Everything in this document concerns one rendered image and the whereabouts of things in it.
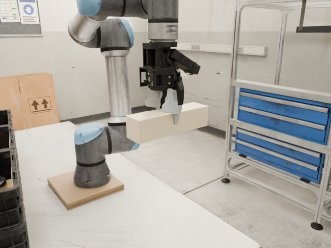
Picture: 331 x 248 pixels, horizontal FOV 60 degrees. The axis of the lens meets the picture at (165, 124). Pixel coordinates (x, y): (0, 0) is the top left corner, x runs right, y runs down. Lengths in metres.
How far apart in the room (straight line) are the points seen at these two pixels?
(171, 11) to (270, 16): 2.60
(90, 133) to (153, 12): 0.56
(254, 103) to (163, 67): 1.67
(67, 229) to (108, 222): 0.13
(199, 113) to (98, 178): 0.53
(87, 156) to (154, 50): 0.57
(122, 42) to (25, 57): 3.06
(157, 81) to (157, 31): 0.12
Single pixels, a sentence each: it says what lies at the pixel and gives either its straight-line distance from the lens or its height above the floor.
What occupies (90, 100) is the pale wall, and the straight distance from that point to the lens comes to 4.48.
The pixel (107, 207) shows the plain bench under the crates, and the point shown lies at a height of 0.70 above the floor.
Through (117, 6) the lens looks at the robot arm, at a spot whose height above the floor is 1.37.
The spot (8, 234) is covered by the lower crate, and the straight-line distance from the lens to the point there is 0.90.
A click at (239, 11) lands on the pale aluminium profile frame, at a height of 1.46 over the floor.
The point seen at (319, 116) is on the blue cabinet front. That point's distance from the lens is 2.10.
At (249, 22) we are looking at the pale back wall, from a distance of 3.40.
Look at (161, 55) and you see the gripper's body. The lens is 0.72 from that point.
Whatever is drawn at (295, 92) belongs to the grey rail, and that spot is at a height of 0.92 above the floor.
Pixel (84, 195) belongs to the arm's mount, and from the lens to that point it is 1.14.
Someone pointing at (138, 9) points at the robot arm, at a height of 1.37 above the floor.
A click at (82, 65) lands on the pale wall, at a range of 4.36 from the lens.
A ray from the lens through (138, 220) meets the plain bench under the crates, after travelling 1.03.
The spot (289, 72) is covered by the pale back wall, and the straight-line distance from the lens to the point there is 3.14.
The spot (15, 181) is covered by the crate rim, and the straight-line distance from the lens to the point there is 0.87.
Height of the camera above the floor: 1.31
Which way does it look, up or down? 18 degrees down
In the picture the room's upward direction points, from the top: straight up
